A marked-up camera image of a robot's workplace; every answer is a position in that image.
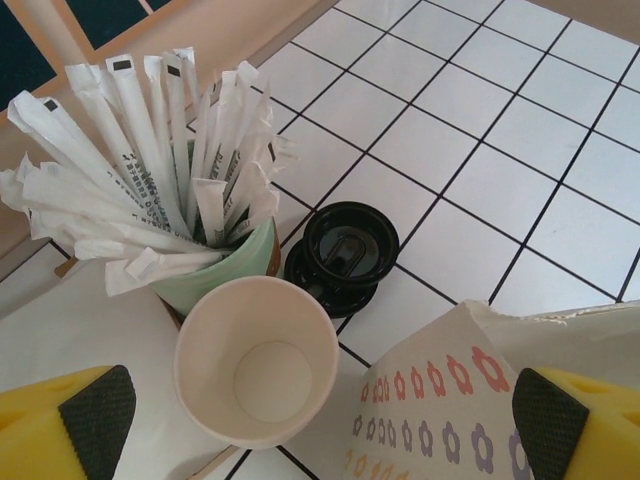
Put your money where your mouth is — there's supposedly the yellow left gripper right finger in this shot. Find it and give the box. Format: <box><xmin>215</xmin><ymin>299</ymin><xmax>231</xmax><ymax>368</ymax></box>
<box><xmin>513</xmin><ymin>367</ymin><xmax>640</xmax><ymax>480</ymax></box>

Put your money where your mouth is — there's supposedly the white paper napkin stack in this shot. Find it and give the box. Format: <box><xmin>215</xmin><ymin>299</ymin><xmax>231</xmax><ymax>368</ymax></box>
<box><xmin>0</xmin><ymin>259</ymin><xmax>251</xmax><ymax>480</ymax></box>

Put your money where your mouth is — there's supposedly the black plastic cup lid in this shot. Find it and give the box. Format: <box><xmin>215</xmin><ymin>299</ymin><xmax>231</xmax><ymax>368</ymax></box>
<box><xmin>302</xmin><ymin>200</ymin><xmax>400</xmax><ymax>289</ymax></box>
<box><xmin>283</xmin><ymin>239</ymin><xmax>381</xmax><ymax>320</ymax></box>

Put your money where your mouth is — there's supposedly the white printed paper bag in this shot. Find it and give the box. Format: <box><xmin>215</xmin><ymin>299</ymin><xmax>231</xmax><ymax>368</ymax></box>
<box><xmin>344</xmin><ymin>298</ymin><xmax>640</xmax><ymax>480</ymax></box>

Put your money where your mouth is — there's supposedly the mint green straw holder cup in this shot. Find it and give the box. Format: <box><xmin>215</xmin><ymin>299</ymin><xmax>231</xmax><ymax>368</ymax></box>
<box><xmin>149</xmin><ymin>214</ymin><xmax>282</xmax><ymax>319</ymax></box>

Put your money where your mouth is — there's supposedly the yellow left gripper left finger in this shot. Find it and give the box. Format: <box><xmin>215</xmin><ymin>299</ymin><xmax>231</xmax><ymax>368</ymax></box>
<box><xmin>0</xmin><ymin>364</ymin><xmax>137</xmax><ymax>480</ymax></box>

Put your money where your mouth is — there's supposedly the stacked green paper cup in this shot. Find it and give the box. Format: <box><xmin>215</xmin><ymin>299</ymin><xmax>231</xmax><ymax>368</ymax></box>
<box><xmin>173</xmin><ymin>274</ymin><xmax>340</xmax><ymax>449</ymax></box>

